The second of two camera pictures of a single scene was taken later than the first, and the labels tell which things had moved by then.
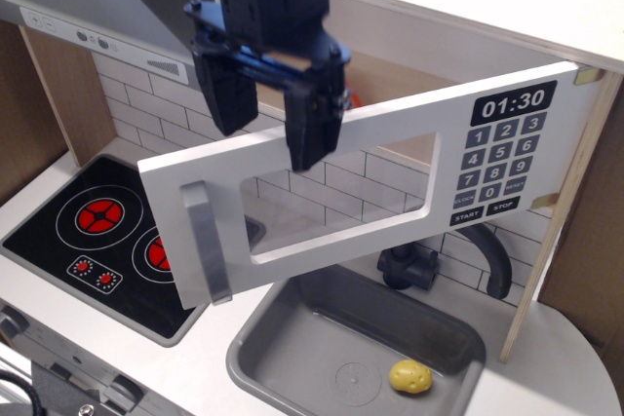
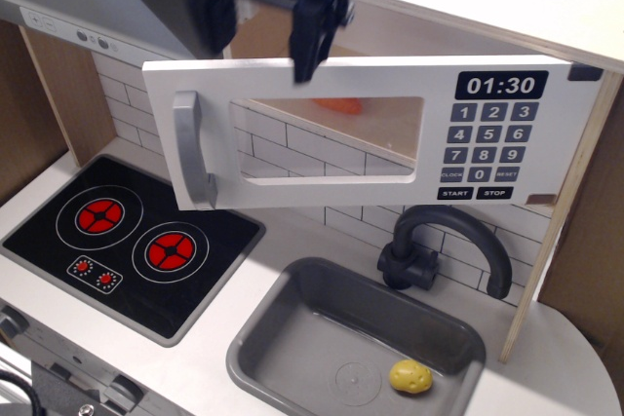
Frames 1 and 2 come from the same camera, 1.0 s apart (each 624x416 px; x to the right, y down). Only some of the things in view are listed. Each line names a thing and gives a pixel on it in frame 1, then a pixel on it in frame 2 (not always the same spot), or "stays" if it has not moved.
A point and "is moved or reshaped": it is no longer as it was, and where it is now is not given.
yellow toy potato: x=410 y=376 stays
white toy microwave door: x=503 y=151 is moved or reshaped
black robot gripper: x=271 y=18 → x=325 y=6
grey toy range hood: x=124 y=4 stays
